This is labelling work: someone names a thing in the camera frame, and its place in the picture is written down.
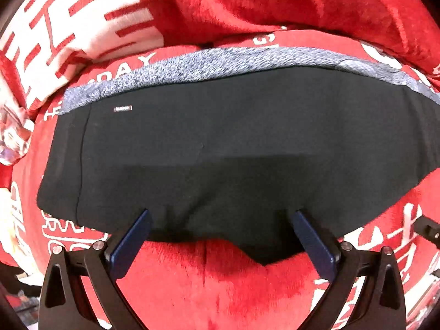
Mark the red printed blanket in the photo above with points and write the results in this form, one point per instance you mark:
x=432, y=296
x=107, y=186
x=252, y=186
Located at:
x=220, y=299

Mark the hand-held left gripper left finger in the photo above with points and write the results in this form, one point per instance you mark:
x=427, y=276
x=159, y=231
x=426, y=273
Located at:
x=132, y=244

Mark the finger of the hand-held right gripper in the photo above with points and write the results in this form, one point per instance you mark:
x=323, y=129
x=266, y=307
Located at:
x=428, y=228

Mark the colourful glossy printed wrapper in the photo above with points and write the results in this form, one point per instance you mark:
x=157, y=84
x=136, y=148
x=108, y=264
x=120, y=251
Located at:
x=13, y=137

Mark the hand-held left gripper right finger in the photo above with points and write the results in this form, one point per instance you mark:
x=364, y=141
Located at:
x=314, y=244

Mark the black pants with grey waistband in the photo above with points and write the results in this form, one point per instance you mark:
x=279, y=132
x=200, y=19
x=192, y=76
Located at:
x=220, y=144

